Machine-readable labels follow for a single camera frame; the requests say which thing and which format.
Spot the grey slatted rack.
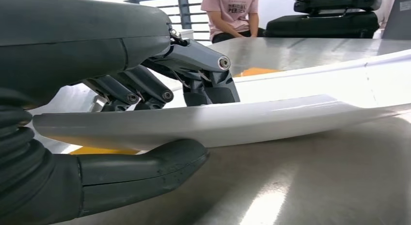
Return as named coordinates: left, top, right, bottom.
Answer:
left=126, top=0, right=213, bottom=42

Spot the black carry bag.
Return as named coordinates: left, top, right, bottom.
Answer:
left=262, top=11, right=380, bottom=39

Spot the stainless steel workbench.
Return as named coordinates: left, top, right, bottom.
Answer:
left=27, top=37, right=411, bottom=225

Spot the person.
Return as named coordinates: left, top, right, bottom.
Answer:
left=200, top=0, right=267, bottom=44

